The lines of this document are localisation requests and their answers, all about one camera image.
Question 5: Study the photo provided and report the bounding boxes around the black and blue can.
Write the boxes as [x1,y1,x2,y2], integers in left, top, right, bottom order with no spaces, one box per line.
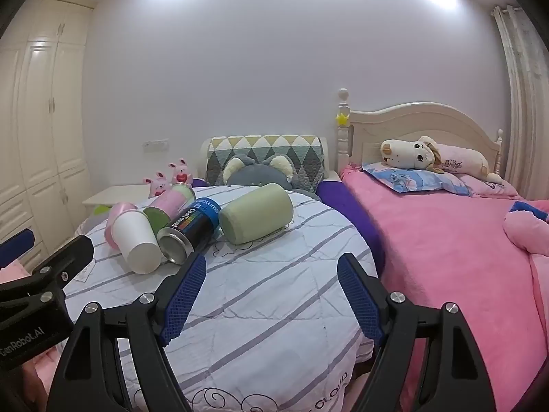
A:
[156,198,221,264]

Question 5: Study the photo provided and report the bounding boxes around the purple bed sheet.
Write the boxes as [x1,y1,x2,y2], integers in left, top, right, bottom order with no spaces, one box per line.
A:
[315,180,387,277]

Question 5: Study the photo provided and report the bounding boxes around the light green cup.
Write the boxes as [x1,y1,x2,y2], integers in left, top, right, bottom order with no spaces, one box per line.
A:
[219,182,294,246]

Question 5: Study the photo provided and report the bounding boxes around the white striped quilt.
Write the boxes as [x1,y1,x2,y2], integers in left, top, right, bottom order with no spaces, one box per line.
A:
[60,184,380,412]

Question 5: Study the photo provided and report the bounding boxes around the pink bunny toy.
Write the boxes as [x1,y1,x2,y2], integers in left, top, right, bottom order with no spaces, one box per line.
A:
[143,172,169,198]
[168,159,193,185]

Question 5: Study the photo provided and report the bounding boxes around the pink fleece blanket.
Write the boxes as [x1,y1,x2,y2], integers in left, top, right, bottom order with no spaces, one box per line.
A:
[339,163,549,412]

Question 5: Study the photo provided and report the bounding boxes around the cream wardrobe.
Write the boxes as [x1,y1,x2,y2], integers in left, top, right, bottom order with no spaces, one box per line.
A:
[0,0,96,262]

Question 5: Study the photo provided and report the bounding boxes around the pink cloth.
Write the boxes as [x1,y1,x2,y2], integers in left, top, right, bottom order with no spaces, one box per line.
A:
[0,262,67,412]

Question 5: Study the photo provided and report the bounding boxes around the blue cloth item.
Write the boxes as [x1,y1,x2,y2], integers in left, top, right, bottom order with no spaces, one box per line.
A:
[508,200,549,225]

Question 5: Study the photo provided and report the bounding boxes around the pink plush toy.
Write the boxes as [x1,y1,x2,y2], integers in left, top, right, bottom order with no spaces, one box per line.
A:
[502,210,549,259]

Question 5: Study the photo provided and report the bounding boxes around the white dog plush toy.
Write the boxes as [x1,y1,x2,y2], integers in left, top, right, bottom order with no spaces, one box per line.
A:
[380,136,445,175]

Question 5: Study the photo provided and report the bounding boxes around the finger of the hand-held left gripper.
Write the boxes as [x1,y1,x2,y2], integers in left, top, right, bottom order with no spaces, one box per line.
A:
[0,234,95,310]
[0,229,36,263]

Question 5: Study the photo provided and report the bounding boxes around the small white table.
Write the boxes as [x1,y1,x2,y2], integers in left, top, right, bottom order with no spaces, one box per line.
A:
[81,184,155,213]

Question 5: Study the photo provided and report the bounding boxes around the diamond pattern quilted cushion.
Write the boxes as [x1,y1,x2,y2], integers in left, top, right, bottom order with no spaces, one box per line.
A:
[205,134,327,190]

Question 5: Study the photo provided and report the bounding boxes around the grey koala plush cushion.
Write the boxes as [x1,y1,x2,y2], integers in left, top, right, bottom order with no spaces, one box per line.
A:
[221,153,322,202]

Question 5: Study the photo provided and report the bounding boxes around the cream curtain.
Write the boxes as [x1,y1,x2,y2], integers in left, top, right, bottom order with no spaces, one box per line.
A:
[491,5,549,203]

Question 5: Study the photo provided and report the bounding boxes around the blue cartoon pillow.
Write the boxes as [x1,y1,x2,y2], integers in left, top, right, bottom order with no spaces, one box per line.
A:
[361,162,475,198]

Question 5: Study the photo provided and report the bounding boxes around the cream wooden bed headboard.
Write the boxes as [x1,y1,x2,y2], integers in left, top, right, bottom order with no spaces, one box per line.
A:
[335,88,506,178]

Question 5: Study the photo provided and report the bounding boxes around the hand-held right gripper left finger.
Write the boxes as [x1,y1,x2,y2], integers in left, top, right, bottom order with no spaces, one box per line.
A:
[50,251,207,412]

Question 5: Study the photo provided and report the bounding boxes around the pink cup with green rim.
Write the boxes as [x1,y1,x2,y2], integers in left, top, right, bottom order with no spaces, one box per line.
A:
[143,182,195,234]

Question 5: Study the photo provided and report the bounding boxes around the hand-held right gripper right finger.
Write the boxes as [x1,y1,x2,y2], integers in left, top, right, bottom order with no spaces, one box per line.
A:
[337,252,494,412]

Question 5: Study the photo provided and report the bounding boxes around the white paper cup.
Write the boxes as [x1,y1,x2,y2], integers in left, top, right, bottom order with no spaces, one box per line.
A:
[112,210,164,274]

